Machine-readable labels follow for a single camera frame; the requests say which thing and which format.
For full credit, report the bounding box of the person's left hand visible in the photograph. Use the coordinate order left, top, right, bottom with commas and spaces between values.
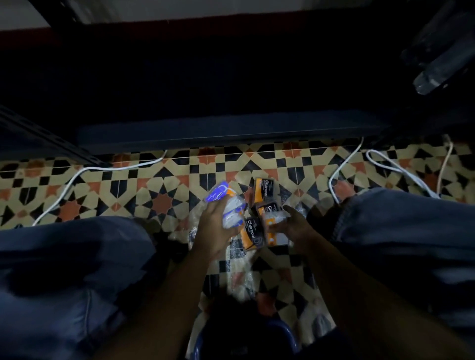
192, 194, 242, 262

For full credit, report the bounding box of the person's right hand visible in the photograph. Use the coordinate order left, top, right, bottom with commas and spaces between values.
273, 205, 320, 257

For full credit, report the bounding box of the pile of dental floss boxes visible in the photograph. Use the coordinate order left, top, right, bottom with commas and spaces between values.
239, 177, 285, 252

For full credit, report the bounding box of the dark metal shelf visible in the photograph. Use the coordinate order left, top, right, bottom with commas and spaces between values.
0, 0, 475, 168

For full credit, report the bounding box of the person's left forearm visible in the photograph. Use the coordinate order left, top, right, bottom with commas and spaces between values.
95, 250, 223, 360

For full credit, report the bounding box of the person's right forearm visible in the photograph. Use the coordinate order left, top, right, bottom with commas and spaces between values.
302, 239, 475, 360

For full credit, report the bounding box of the person's right leg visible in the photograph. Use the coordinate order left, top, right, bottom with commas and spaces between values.
332, 187, 475, 334

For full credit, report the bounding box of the person's leg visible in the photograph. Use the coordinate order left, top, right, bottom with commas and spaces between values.
332, 187, 475, 334
0, 217, 164, 360

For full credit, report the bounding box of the person's left leg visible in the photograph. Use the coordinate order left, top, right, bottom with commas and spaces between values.
0, 217, 164, 360

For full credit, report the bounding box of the clear plastic bag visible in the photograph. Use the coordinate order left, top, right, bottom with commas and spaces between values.
169, 200, 336, 357

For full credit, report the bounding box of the pack of clear plastic bottles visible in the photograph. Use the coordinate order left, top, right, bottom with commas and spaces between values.
400, 0, 475, 95

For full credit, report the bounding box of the white cable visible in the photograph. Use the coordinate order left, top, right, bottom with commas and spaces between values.
365, 148, 440, 199
32, 150, 168, 227
436, 135, 454, 195
328, 137, 364, 205

